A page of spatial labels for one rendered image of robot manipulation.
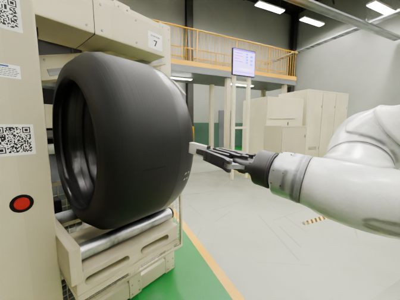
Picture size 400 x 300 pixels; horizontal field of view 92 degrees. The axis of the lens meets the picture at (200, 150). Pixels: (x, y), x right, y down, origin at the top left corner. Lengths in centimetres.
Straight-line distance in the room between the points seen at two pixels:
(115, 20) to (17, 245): 91
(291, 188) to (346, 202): 8
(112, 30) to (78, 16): 13
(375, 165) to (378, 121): 10
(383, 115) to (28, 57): 77
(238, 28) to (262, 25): 181
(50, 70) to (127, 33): 37
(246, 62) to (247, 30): 863
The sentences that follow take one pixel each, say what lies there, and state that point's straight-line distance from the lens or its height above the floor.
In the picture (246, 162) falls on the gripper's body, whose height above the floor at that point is 118.
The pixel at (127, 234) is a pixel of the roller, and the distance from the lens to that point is 73.
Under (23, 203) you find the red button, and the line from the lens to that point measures 67.
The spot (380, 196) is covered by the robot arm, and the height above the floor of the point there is 116.
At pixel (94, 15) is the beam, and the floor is 171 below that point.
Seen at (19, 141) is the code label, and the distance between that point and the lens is 65.
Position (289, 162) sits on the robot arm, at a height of 119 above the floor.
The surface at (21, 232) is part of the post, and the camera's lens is 70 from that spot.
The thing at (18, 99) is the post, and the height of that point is 132.
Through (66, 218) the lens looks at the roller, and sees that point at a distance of 94.
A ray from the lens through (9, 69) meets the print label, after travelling 66.
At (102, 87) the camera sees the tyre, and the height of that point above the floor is 135.
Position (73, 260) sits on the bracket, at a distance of 64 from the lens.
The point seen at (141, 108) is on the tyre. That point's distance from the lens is 53.
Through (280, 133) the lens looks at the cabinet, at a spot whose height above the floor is 106.
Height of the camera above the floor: 126
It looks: 7 degrees down
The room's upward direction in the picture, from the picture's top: straight up
